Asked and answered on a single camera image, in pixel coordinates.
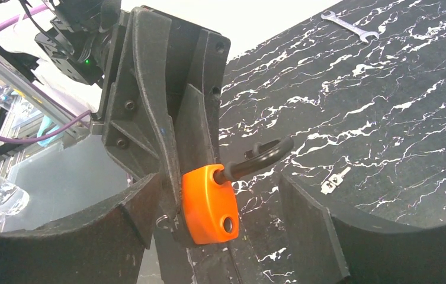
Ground black head key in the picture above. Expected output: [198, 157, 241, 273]
[155, 214, 175, 232]

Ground silver key pair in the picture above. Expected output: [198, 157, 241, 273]
[320, 166, 351, 195]

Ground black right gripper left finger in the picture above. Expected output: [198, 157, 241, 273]
[0, 173, 161, 283]

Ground orange black padlock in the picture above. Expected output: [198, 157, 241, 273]
[171, 136, 294, 248]

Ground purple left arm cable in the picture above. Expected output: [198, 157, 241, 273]
[0, 3, 92, 145]

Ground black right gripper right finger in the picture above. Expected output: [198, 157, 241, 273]
[278, 176, 446, 283]

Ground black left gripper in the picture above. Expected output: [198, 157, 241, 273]
[97, 5, 230, 217]

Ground silver open-end wrench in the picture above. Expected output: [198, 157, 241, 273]
[320, 11, 380, 44]

